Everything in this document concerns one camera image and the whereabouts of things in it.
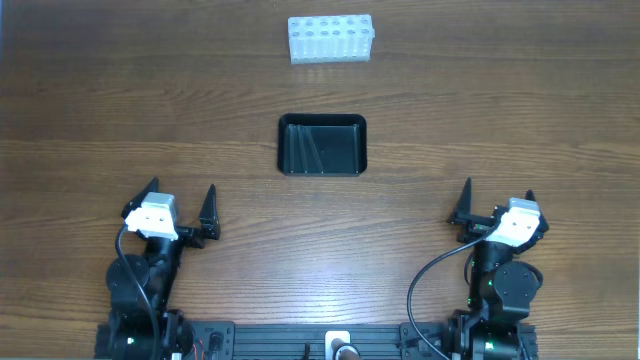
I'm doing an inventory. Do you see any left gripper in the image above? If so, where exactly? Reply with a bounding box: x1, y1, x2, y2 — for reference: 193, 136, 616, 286
120, 176, 222, 250

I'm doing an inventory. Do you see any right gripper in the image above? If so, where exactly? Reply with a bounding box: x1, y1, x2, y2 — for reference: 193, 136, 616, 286
447, 177, 550, 245

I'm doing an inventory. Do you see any black tray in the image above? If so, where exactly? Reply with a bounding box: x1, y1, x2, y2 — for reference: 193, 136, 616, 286
276, 112, 369, 178

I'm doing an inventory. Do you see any white test tube rack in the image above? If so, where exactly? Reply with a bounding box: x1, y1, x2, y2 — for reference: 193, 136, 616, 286
287, 13, 377, 66

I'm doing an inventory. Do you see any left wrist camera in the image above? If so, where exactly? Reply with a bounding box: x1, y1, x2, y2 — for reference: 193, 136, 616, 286
123, 191, 180, 242

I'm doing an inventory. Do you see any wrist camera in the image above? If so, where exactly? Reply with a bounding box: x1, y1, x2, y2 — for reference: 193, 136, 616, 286
123, 191, 180, 242
494, 196, 544, 248

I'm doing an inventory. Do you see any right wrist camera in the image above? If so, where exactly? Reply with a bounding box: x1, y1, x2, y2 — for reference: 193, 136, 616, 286
494, 196, 544, 248

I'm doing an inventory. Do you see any black cable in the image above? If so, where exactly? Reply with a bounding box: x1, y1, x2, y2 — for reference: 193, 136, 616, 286
405, 223, 502, 360
114, 224, 162, 360

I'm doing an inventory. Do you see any mounting rail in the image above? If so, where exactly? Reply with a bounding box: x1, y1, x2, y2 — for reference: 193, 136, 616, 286
94, 319, 539, 360

